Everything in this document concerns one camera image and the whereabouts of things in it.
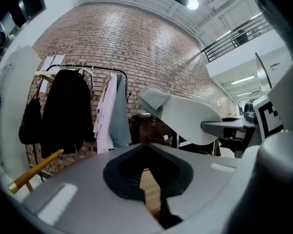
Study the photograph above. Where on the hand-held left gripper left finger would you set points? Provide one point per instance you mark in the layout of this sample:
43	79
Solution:
83	194

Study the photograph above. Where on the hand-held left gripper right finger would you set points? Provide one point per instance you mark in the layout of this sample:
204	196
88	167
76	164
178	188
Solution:
205	179

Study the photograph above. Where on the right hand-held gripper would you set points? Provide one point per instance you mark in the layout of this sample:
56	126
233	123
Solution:
268	118

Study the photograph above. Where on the grey white slipper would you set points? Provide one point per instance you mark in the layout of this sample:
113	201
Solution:
185	116

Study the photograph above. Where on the brown leather bag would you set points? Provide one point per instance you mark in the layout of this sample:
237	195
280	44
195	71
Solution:
144	128

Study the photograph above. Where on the lavender garment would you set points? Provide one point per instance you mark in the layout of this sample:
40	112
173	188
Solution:
105	121

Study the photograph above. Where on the black coat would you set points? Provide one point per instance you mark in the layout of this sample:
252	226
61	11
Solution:
66	113

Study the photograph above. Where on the grey-teal t-shirt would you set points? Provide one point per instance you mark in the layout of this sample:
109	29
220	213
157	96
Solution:
120	121

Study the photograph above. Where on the black hanging bag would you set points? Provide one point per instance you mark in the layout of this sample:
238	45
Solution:
30	123

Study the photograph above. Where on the black balcony railing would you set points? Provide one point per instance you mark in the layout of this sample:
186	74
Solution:
234	39

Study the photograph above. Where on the white panel board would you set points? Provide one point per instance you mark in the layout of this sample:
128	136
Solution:
14	101

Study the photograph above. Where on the wooden clothes hanger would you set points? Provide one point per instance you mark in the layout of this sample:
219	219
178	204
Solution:
47	74

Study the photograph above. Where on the person's torso clothing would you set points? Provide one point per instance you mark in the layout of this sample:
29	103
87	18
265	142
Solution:
278	13

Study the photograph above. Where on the black clothes rack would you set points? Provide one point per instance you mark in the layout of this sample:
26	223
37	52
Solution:
100	67

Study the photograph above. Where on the round ceiling lamp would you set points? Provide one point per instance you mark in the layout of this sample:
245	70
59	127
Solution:
193	3

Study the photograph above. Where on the white paper sheets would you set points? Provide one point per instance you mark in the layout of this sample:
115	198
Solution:
52	61

